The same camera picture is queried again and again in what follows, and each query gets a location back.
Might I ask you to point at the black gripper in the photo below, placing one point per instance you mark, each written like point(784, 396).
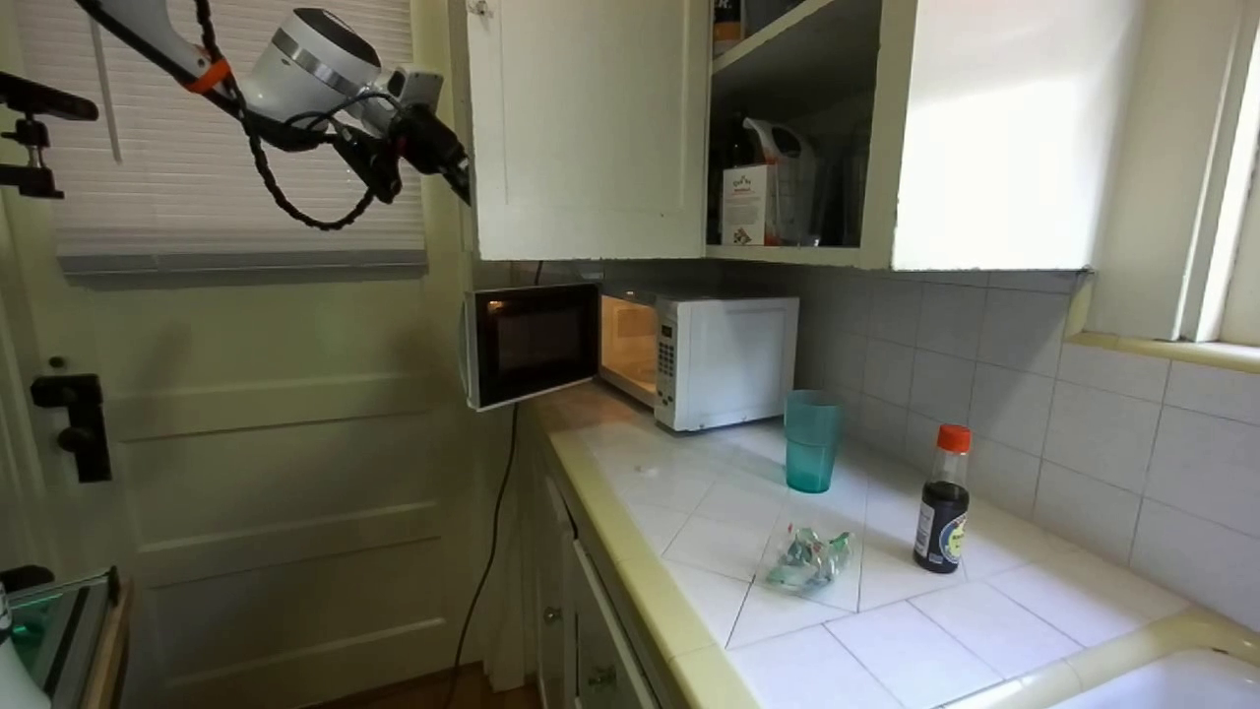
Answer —
point(416, 136)

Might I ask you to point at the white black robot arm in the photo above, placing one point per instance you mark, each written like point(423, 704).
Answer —
point(311, 84)

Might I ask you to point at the microwave door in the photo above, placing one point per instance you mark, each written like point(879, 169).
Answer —
point(529, 341)

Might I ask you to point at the black door latch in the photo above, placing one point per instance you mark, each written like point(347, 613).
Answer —
point(85, 430)

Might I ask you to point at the white window blind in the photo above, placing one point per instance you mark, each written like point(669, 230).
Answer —
point(163, 188)

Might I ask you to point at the white box on shelf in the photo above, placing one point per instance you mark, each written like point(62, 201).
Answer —
point(748, 205)

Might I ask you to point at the white microwave oven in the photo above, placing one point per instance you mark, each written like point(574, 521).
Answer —
point(704, 365)

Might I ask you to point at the teal plastic cup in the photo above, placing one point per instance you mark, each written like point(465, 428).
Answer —
point(812, 438)

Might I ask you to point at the crumpled clear plastic wrapper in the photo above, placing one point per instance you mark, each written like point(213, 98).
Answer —
point(809, 562)

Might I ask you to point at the dark sauce bottle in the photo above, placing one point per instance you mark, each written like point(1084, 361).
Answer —
point(944, 509)

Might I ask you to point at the white kitchen sink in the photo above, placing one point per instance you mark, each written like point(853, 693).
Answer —
point(1141, 676)

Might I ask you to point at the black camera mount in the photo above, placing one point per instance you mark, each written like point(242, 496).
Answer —
point(34, 98)

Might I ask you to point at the cream wall cabinet with shelves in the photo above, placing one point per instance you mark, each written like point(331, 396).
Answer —
point(816, 90)

